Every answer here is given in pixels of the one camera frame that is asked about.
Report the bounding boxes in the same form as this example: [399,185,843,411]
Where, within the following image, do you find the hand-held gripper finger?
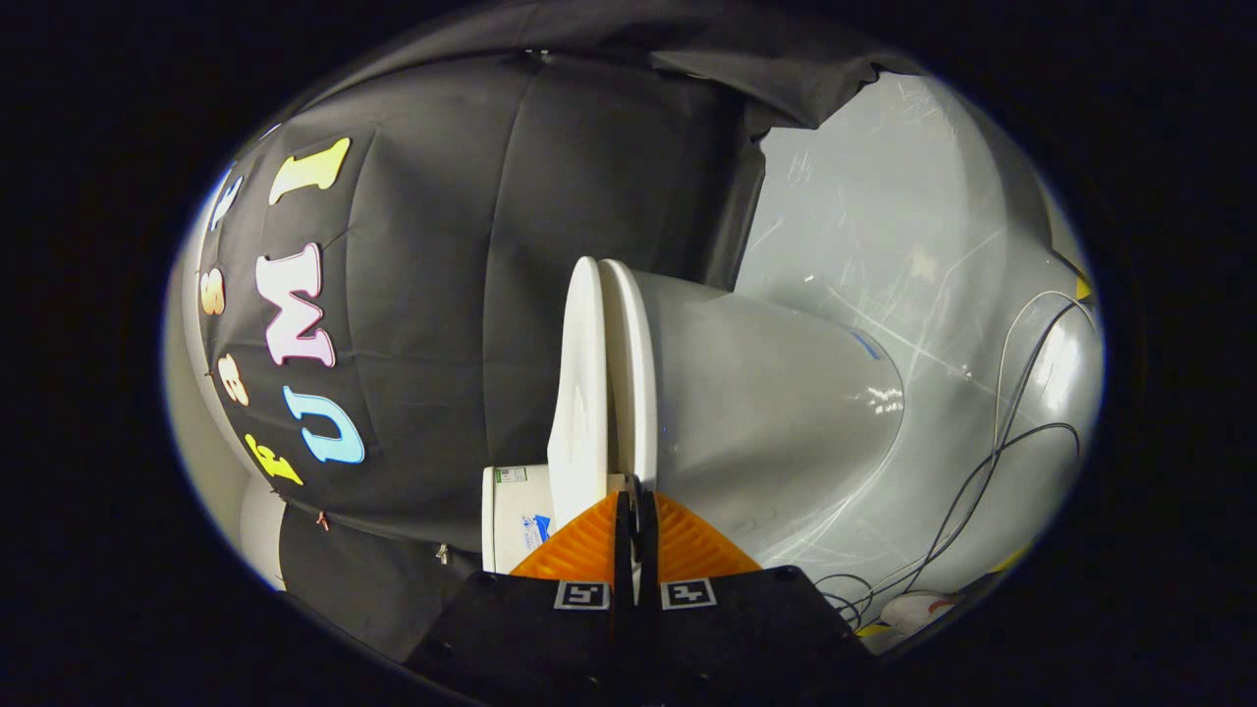
[636,491,880,707]
[403,491,629,707]

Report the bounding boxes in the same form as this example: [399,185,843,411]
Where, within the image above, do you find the white toilet lid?
[547,257,616,531]

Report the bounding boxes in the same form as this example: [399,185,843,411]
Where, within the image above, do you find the white toilet seat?
[599,260,659,492]

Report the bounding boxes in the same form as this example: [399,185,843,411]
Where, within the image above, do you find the white and red object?
[877,589,959,635]

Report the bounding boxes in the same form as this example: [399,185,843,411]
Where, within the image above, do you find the black backdrop cloth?
[196,0,929,664]

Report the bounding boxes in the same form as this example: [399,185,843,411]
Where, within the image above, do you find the long black cables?
[813,299,1093,631]

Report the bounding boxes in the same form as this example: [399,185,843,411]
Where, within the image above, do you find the white cable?
[990,289,1097,462]

